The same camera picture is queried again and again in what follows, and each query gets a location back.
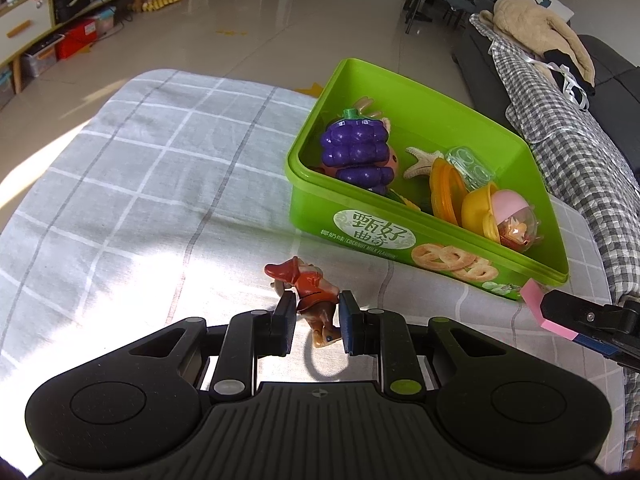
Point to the yellow star floor sticker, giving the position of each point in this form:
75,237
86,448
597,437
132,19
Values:
311,90
231,32

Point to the pink printed card box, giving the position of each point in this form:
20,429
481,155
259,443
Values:
532,300

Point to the black and white garment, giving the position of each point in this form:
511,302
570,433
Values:
555,57

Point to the yellow toy corn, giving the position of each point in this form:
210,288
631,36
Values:
406,200

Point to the red-hatted gnome figurine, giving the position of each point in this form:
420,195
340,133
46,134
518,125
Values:
312,285

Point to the white printed pillow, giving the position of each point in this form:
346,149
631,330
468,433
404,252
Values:
555,5

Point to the purple toy grapes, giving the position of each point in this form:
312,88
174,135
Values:
355,145

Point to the yellow toy bowl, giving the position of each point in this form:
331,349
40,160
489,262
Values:
477,210

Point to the grey sofa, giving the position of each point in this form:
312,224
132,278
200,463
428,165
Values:
610,80

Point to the grey checked tablecloth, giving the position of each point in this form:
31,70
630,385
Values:
125,185

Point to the beige blanket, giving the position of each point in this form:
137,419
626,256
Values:
530,25

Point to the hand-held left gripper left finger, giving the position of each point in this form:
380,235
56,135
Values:
285,325

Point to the row of yellow toy ducks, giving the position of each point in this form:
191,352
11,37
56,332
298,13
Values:
155,2

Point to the beige toy starfish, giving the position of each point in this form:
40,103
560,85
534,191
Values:
420,162

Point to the plaid sofa cover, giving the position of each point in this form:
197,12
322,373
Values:
575,160

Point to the orange plastic lid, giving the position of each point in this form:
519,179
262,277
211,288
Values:
445,195

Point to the white wooden tv cabinet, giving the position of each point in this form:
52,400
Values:
20,20

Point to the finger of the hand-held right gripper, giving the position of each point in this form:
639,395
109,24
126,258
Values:
585,315
600,344

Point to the green plastic cookie box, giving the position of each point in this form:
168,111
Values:
425,110

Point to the clear plastic case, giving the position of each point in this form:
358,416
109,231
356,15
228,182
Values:
470,167

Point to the pink clear capsule ball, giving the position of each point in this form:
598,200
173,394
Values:
515,215

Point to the pink rubber animal toy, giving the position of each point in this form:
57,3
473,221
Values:
392,157

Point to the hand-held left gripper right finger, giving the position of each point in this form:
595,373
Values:
352,327

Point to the red storage box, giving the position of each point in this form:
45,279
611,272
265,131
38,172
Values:
75,40

